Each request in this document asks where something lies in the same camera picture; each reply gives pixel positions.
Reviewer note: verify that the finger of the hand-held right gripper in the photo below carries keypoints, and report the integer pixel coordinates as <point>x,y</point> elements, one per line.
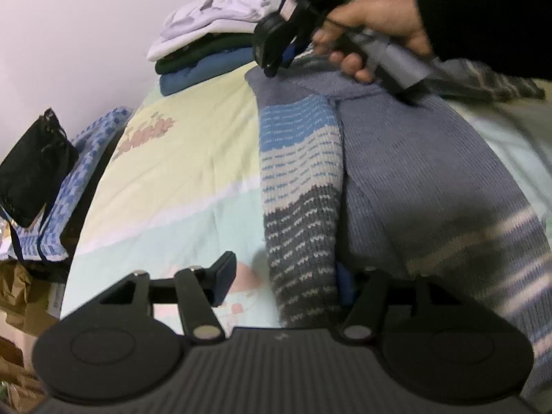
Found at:
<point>271,58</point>

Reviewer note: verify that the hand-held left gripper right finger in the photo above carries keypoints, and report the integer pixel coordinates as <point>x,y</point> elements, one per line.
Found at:
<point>345,284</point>

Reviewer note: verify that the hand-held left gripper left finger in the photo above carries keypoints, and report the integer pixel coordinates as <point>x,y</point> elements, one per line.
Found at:
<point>224,278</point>

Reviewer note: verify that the grey striped knit sweater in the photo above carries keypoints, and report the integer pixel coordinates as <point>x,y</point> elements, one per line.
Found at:
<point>388,172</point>

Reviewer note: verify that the person's right hand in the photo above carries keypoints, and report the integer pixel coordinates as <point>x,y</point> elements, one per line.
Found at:
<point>379,13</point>

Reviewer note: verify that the folded blue garment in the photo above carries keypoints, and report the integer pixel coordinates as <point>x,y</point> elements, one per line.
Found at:
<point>198,73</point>

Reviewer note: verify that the folded white shirt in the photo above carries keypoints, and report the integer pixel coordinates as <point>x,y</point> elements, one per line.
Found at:
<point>207,17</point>

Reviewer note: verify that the folded dark green garment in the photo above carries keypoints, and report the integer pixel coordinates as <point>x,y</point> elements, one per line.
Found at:
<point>194,54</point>

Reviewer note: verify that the yellow green printed blanket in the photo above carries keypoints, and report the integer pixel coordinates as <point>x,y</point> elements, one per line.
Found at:
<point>172,181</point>

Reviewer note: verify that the blue checkered cloth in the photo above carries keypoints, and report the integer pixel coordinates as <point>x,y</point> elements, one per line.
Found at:
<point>82,164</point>

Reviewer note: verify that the brown paper bag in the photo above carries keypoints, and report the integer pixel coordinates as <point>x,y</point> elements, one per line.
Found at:
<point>21,306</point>

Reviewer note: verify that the black bag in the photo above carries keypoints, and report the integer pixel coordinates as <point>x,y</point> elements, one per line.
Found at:
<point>30,168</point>

